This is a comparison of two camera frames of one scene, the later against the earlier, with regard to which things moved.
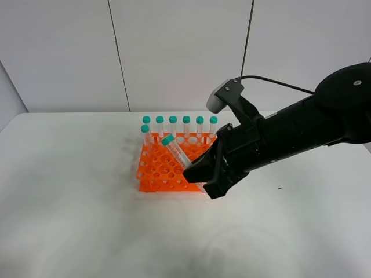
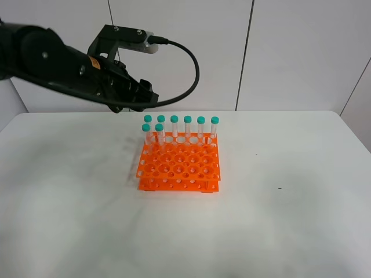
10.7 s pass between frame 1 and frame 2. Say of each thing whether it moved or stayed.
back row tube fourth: stayed
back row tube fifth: stayed
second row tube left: stayed
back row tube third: stayed
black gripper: moved
